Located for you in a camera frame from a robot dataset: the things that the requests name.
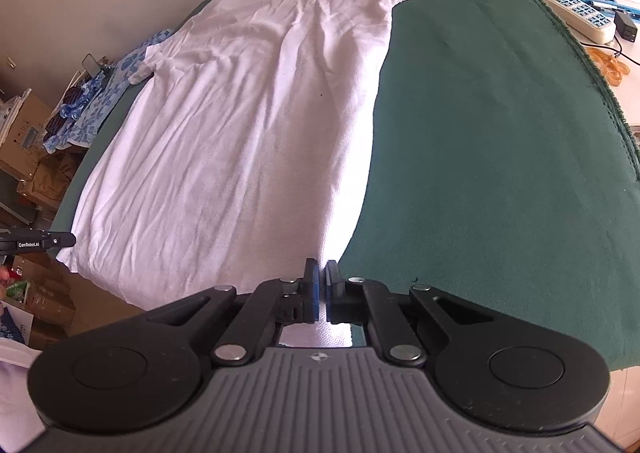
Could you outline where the labelled cardboard box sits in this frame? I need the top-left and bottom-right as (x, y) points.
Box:
(0, 92), (57, 174)

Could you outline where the white shirt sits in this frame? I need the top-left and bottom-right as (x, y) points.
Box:
(56, 0), (456, 349)

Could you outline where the dark patterned cloth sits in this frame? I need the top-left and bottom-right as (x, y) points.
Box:
(44, 83), (101, 146)

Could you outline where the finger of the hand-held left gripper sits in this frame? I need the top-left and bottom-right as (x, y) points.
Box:
(0, 230), (77, 254)

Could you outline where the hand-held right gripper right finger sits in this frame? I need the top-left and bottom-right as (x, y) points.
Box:
(325, 260), (496, 366)

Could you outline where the low cardboard box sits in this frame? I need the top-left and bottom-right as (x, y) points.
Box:
(10, 253), (146, 351)

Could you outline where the white power strip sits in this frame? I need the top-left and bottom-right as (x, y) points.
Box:
(542, 0), (618, 44)

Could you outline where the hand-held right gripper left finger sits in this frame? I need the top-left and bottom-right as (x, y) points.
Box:
(145, 258), (321, 367)

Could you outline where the blue floral cloth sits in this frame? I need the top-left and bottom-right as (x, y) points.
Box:
(42, 28), (176, 154)

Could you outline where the orange plastic item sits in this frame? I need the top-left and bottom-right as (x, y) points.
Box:
(584, 45), (633, 84)

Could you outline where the green blanket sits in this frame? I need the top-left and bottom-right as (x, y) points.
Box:
(52, 0), (640, 374)

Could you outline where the person's white garment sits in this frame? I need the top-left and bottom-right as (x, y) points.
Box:
(0, 337), (47, 440)

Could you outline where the black power adapter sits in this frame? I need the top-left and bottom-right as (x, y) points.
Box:
(614, 10), (640, 42)

